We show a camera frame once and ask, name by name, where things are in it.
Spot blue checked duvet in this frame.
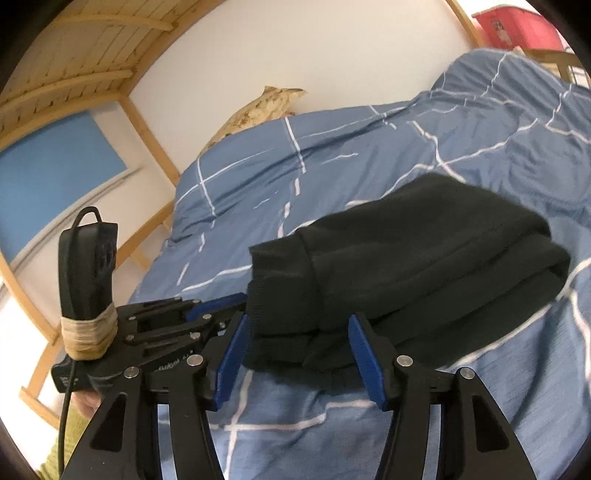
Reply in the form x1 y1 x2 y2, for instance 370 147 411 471
124 48 591 480

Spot black pants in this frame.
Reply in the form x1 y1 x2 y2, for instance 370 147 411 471
242 173 572 374

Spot beige patterned pillow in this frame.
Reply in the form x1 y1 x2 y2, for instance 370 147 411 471
203 85 308 148

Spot black cable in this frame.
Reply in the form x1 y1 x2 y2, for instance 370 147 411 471
58 207 105 480

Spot red storage bin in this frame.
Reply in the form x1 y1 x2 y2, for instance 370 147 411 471
471 4 568 51

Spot blue window blind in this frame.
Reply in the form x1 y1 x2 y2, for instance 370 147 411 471
0 111 130 266

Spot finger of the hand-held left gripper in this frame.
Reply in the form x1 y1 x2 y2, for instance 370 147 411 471
124 292 249 324
126 318 232 366

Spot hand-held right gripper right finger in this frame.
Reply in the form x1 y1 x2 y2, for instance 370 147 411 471
347 313 527 480

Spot wooden bunk bed frame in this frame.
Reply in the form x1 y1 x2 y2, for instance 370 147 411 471
0 0 591 416

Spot person's left forearm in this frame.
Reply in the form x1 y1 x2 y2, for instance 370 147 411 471
37 392 105 480

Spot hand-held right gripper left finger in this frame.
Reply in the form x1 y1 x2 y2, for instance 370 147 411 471
65 313 252 480

